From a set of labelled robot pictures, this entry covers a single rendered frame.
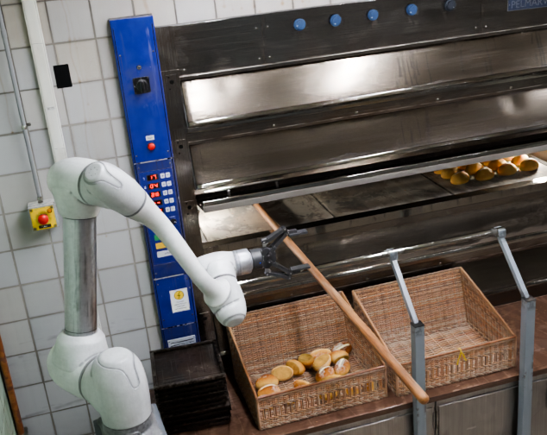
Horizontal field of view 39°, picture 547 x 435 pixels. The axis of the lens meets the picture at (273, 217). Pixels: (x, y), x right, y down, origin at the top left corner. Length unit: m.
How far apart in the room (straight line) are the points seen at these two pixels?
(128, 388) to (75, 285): 0.36
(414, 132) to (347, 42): 0.50
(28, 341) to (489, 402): 1.94
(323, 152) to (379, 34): 0.53
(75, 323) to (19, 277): 0.78
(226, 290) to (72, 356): 0.52
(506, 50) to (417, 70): 0.42
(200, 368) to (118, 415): 0.79
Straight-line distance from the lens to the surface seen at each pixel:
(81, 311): 2.46
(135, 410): 2.40
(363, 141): 3.29
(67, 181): 2.34
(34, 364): 3.40
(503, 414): 3.50
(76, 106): 3.01
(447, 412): 3.34
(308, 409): 3.13
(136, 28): 2.94
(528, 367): 3.35
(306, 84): 3.15
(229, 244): 3.25
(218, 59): 3.05
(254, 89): 3.10
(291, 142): 3.19
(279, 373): 3.34
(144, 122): 3.01
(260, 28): 3.08
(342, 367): 3.34
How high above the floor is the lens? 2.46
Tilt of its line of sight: 22 degrees down
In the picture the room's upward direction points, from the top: 6 degrees counter-clockwise
